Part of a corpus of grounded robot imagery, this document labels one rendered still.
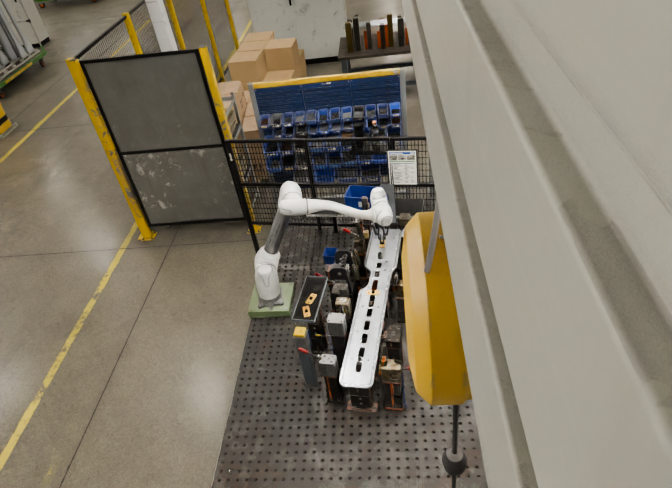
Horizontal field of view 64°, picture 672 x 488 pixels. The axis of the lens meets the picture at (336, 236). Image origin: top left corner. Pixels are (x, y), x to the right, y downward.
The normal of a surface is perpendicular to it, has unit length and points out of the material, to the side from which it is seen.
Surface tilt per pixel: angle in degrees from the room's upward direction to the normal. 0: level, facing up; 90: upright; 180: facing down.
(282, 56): 90
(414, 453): 0
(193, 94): 90
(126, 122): 91
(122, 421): 0
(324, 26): 90
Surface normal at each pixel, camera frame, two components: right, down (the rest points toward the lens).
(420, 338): -0.78, 0.12
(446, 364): -0.08, 0.32
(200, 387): -0.12, -0.78
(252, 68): -0.12, 0.62
